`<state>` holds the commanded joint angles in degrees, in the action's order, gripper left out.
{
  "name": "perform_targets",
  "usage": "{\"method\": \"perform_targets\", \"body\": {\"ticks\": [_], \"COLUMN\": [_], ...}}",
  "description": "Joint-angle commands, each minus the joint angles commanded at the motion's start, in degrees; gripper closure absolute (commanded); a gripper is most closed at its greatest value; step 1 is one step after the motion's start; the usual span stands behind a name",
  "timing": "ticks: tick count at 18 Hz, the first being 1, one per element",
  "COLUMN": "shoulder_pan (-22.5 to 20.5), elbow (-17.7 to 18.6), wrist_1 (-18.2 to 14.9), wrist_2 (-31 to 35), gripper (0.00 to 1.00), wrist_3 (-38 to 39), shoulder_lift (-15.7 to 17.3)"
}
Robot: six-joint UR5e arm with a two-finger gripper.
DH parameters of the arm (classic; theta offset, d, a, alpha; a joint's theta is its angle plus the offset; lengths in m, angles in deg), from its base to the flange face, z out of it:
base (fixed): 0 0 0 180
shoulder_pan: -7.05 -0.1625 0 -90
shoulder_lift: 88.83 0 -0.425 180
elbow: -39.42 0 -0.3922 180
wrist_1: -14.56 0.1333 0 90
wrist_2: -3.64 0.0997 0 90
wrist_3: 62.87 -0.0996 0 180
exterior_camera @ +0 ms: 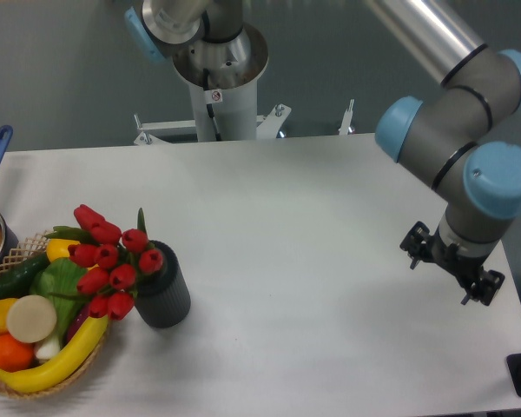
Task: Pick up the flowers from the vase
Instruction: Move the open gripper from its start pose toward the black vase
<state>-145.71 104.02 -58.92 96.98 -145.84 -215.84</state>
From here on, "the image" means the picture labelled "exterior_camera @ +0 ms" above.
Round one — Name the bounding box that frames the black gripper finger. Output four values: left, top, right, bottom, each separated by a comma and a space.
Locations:
461, 268, 505, 306
399, 222, 431, 269

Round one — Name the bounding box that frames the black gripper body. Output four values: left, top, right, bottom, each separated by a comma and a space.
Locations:
424, 232, 489, 288

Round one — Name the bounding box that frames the red tulip bouquet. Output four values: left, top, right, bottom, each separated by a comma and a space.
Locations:
46, 204, 164, 321

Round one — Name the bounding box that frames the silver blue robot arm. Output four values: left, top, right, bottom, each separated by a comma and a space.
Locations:
124, 1, 521, 305

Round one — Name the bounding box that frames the dark grey ribbed vase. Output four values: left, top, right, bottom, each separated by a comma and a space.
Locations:
135, 241, 191, 328

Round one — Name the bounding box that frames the purple eggplant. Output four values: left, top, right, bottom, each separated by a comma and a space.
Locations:
64, 304, 89, 343

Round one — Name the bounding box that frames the yellow bell pepper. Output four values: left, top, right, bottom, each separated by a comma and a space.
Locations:
45, 239, 80, 262

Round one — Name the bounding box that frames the green bok choy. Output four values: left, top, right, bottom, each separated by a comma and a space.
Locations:
30, 258, 88, 346

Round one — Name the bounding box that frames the woven wicker basket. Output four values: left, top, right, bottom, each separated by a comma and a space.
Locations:
0, 233, 109, 399

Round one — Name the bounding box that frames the green cucumber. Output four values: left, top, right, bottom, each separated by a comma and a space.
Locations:
0, 253, 49, 300

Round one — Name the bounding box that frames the yellow banana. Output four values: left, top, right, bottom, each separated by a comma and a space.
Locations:
0, 316, 109, 394

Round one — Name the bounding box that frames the orange fruit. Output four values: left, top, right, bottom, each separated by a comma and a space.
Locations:
0, 334, 34, 372

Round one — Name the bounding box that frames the white metal mounting frame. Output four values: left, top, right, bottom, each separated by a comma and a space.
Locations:
132, 99, 358, 146

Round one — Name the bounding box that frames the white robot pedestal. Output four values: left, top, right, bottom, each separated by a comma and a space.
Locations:
173, 23, 268, 119

